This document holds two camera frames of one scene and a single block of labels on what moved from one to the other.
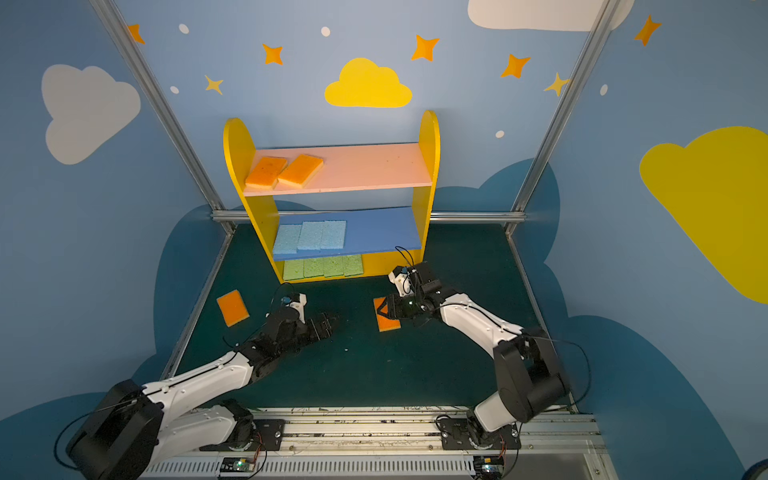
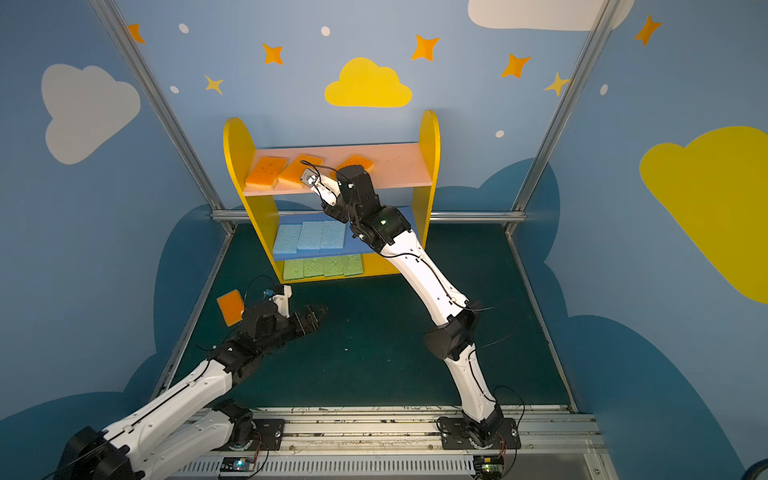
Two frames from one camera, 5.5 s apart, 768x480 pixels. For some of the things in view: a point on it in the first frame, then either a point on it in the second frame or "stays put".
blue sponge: (311, 235) stays put
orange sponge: (384, 323) → (354, 160)
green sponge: (293, 269) stays put
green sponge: (313, 267) stays put
